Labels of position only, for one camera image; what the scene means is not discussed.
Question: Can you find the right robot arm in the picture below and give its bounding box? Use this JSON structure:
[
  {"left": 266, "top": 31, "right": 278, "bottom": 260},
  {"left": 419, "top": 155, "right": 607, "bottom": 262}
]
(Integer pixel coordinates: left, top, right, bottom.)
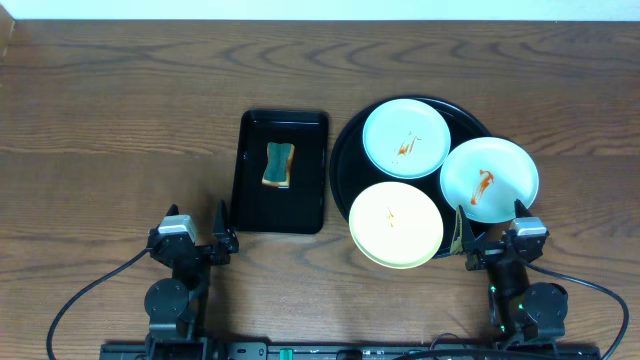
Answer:
[{"left": 450, "top": 200, "right": 568, "bottom": 350}]

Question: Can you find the light blue plate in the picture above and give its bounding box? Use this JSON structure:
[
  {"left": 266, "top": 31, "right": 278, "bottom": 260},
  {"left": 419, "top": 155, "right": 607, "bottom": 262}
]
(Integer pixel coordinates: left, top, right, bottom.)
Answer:
[
  {"left": 439, "top": 137, "right": 540, "bottom": 224},
  {"left": 362, "top": 99, "right": 452, "bottom": 179}
]

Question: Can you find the yellow plate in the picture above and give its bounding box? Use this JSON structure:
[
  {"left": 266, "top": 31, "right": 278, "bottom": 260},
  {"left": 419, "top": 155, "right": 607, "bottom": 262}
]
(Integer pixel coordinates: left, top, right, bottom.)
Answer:
[{"left": 348, "top": 182, "right": 444, "bottom": 269}]

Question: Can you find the green and yellow sponge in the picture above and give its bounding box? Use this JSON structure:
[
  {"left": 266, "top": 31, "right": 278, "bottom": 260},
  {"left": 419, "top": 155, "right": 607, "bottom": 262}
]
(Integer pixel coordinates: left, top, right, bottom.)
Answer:
[{"left": 262, "top": 142, "right": 295, "bottom": 188}]

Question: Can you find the black rectangular tray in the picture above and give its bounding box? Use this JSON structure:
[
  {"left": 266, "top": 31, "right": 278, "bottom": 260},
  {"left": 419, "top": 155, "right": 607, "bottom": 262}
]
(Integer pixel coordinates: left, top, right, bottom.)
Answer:
[{"left": 230, "top": 110, "right": 329, "bottom": 234}]

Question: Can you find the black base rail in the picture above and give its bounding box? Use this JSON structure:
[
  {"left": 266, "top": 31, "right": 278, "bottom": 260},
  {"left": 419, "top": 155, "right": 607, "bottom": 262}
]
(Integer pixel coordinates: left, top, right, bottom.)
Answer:
[{"left": 99, "top": 342, "right": 600, "bottom": 360}]

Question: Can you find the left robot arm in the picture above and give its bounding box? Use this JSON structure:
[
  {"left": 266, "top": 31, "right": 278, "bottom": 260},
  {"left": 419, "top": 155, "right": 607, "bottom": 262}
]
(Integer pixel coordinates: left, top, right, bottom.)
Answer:
[{"left": 144, "top": 201, "right": 239, "bottom": 341}]

